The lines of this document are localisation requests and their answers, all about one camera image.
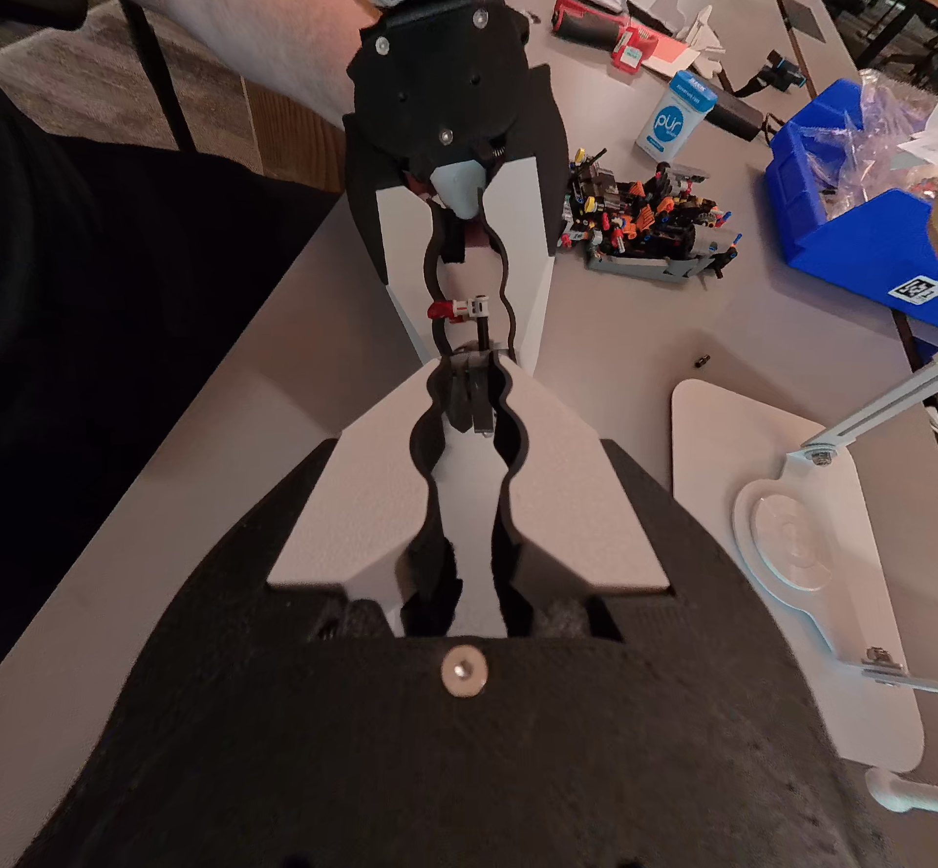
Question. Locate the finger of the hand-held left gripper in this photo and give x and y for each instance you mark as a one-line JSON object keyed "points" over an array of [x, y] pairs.
{"points": [[527, 237], [403, 245]]}

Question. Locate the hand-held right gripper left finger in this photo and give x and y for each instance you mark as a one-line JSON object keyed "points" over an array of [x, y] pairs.
{"points": [[352, 509]]}

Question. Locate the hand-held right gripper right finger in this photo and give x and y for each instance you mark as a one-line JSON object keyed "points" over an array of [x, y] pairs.
{"points": [[579, 516]]}

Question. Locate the grey and red lego assembly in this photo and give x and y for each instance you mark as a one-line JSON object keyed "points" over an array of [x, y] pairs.
{"points": [[462, 309]]}

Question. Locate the dark grey lego piece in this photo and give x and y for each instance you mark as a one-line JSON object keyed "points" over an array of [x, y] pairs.
{"points": [[476, 395]]}

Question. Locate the person's left forearm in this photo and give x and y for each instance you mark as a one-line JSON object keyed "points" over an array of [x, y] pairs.
{"points": [[242, 10]]}

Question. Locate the lego car model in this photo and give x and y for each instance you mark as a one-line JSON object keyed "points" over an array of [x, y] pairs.
{"points": [[645, 230]]}

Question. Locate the person's left hand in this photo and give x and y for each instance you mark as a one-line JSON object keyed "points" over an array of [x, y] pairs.
{"points": [[481, 235]]}

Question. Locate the white book stand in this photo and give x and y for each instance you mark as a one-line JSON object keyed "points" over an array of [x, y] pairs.
{"points": [[733, 479]]}

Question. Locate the red and black tool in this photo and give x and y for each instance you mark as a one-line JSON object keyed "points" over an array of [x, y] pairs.
{"points": [[586, 25]]}

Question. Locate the white gum canister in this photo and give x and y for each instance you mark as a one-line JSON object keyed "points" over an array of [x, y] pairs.
{"points": [[670, 120]]}

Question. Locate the small red packet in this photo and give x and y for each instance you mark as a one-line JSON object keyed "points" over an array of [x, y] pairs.
{"points": [[632, 50]]}

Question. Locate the pink paper card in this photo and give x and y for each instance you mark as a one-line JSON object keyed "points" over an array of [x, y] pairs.
{"points": [[670, 54]]}

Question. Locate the black and blue device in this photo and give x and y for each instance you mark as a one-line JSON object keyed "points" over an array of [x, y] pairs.
{"points": [[780, 72]]}

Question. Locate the blue plastic bin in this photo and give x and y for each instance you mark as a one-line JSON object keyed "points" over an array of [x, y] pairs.
{"points": [[850, 237]]}

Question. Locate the black flat pad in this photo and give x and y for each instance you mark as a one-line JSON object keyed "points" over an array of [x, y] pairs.
{"points": [[802, 17]]}

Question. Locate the clear plastic bags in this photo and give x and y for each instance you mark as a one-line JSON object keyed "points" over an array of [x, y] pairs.
{"points": [[879, 135]]}

